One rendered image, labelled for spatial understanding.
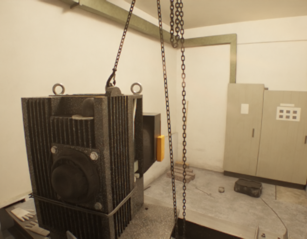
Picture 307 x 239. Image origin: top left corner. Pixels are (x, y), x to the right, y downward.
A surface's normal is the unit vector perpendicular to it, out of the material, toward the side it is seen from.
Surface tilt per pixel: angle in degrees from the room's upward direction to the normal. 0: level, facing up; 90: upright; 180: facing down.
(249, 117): 90
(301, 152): 90
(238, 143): 90
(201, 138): 90
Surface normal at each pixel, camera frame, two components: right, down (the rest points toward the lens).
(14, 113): 0.84, 0.08
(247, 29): -0.54, 0.13
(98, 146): -0.32, 0.15
